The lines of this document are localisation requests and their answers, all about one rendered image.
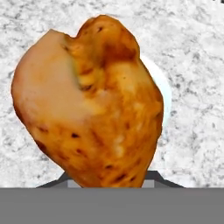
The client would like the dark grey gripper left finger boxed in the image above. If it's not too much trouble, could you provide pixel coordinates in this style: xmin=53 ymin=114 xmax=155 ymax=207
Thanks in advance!
xmin=36 ymin=171 xmax=82 ymax=189

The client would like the golden brown chicken drumstick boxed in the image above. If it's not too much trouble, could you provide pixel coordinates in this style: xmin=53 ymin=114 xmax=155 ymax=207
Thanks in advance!
xmin=10 ymin=14 xmax=165 ymax=189

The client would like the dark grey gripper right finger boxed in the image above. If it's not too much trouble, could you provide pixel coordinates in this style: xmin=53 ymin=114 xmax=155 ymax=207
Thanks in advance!
xmin=141 ymin=170 xmax=186 ymax=189

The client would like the white round plate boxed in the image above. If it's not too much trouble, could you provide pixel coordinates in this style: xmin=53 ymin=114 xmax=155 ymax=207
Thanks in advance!
xmin=140 ymin=53 xmax=173 ymax=133

